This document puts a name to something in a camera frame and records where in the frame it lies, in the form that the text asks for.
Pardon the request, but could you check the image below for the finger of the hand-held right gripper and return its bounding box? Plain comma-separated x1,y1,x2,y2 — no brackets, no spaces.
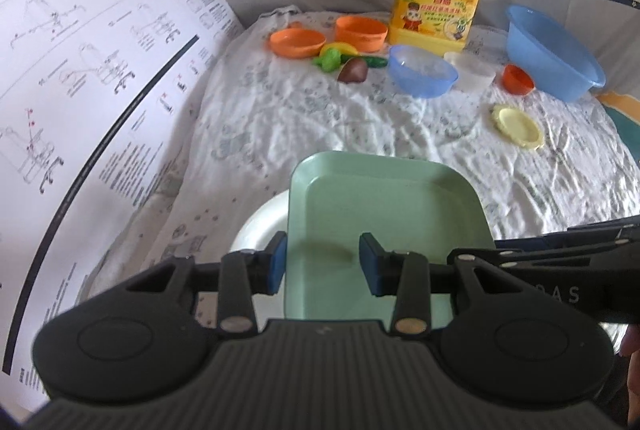
492,237,640,272
565,217,640,241

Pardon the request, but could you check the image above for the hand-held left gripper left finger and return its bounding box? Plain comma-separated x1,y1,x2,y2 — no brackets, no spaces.
125,230,288,333

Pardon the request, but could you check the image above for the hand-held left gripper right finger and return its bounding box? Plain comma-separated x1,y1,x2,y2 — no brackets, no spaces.
359,233,506,336

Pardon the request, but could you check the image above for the white round plate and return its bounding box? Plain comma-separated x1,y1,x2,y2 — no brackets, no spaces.
229,190,291,261

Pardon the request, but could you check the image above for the green square plate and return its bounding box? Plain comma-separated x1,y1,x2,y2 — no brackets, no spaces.
284,151,495,330

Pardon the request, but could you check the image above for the yellow flower-shaped plate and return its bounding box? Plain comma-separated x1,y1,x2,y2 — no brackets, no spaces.
491,104,546,150

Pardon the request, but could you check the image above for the small red-orange bowl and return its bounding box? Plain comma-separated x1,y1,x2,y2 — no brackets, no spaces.
501,64,536,96

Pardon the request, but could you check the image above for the clear plastic bowl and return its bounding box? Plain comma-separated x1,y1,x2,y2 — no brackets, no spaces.
444,52,497,94

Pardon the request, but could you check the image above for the small blue bowl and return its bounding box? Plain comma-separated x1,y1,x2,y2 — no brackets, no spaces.
388,44,459,99

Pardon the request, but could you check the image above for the white printed cloth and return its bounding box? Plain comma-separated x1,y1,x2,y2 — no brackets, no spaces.
80,8,636,341

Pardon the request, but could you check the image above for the large blue basin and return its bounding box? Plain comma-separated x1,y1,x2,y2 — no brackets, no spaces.
505,4,606,103

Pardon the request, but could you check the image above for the brown toy vegetable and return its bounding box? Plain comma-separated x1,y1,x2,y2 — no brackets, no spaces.
337,58,370,84

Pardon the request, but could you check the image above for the toy cucumber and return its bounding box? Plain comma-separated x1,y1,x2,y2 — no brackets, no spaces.
341,54,388,68

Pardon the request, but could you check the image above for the green toy vegetable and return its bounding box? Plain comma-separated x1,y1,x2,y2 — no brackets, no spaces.
312,49,343,72

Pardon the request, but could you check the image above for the orange plate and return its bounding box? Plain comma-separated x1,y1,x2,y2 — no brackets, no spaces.
268,28,327,60

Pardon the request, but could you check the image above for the toy banana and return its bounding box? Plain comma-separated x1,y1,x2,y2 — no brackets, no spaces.
320,42,358,58

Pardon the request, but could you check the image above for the orange bowl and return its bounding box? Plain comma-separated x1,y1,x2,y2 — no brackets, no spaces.
334,15,389,57

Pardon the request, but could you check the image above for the white instruction sheet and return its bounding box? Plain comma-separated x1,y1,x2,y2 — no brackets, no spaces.
0,0,246,413

